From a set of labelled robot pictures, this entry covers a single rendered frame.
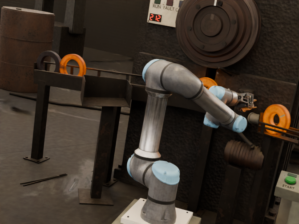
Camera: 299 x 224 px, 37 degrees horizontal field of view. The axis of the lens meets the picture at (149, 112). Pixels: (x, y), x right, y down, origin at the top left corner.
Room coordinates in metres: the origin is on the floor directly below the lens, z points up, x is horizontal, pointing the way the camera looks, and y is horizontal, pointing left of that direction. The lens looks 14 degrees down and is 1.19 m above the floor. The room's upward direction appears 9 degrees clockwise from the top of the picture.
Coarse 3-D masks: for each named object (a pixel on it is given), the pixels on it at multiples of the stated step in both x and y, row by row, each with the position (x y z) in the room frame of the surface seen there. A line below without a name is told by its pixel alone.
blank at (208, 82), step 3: (201, 78) 2.57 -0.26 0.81; (204, 78) 2.57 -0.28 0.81; (207, 78) 2.56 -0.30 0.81; (210, 78) 2.58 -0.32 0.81; (204, 81) 2.56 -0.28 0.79; (207, 81) 2.56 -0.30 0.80; (210, 81) 2.55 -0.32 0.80; (213, 81) 2.55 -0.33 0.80; (204, 84) 2.56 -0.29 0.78; (207, 84) 2.56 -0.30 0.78; (210, 84) 2.55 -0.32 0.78; (213, 84) 2.55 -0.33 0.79; (216, 84) 2.55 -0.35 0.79
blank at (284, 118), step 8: (272, 104) 2.27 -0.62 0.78; (280, 104) 2.26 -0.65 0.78; (264, 112) 2.30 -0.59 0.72; (272, 112) 2.26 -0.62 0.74; (280, 112) 2.22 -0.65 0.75; (288, 112) 2.21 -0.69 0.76; (264, 120) 2.29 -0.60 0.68; (272, 120) 2.28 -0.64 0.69; (280, 120) 2.21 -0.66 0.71; (288, 120) 2.19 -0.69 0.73
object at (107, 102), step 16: (96, 80) 2.58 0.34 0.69; (112, 80) 2.60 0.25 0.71; (96, 96) 2.59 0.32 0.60; (112, 96) 2.61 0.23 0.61; (128, 96) 2.50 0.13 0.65; (112, 112) 2.48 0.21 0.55; (96, 160) 2.47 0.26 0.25; (96, 176) 2.47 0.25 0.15; (80, 192) 2.52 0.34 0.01; (96, 192) 2.47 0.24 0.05
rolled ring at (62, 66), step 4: (64, 56) 2.91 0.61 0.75; (68, 56) 2.90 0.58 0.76; (72, 56) 2.89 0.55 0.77; (76, 56) 2.88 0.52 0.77; (80, 56) 2.90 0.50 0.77; (64, 60) 2.91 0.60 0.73; (68, 60) 2.92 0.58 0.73; (76, 60) 2.88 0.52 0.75; (80, 60) 2.86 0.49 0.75; (60, 64) 2.92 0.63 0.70; (64, 64) 2.91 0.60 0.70; (80, 64) 2.86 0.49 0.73; (84, 64) 2.87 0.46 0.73; (60, 68) 2.92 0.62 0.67; (64, 68) 2.92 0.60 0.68; (80, 68) 2.86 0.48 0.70; (84, 68) 2.86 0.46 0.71; (64, 72) 2.91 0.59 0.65; (80, 72) 2.86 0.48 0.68; (84, 72) 2.86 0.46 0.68
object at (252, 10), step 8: (184, 0) 2.61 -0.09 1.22; (248, 0) 2.48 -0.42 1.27; (256, 16) 2.46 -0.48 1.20; (176, 24) 2.62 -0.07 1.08; (256, 24) 2.46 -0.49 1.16; (176, 32) 2.62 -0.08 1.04; (256, 32) 2.45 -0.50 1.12; (248, 40) 2.47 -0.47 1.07; (184, 48) 2.60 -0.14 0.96; (248, 48) 2.46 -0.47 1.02; (192, 56) 2.57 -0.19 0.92; (240, 56) 2.47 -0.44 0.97; (200, 64) 2.55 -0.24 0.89; (208, 64) 2.54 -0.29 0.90; (216, 64) 2.52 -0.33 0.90; (224, 64) 2.50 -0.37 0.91
